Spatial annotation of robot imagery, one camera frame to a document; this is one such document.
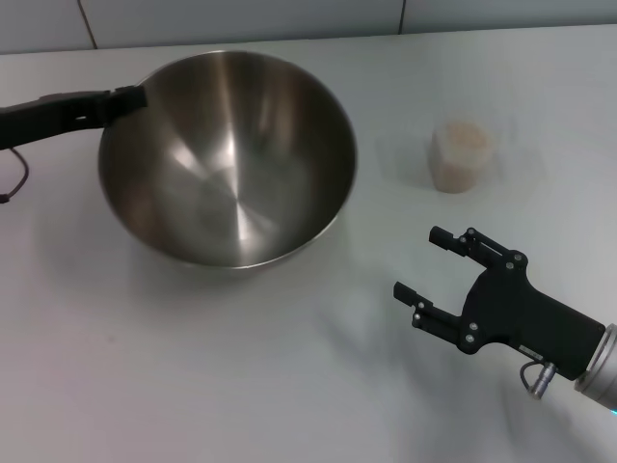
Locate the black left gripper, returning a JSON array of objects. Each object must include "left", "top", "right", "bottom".
[{"left": 0, "top": 85, "right": 148, "bottom": 150}]

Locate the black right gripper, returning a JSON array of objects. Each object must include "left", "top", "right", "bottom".
[{"left": 392, "top": 225, "right": 607, "bottom": 383}]

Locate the clear plastic measuring cup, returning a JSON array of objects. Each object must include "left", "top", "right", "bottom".
[{"left": 426, "top": 120, "right": 496, "bottom": 194}]

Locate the stainless steel mixing bowl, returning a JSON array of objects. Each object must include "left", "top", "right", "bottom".
[{"left": 97, "top": 50, "right": 361, "bottom": 270}]

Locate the white rice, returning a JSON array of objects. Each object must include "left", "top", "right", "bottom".
[{"left": 431, "top": 123, "right": 493, "bottom": 193}]

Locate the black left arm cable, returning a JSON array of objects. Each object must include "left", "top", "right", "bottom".
[{"left": 0, "top": 147, "right": 30, "bottom": 206}]

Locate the grey right arm cable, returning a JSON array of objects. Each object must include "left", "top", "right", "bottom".
[{"left": 519, "top": 360, "right": 558, "bottom": 397}]

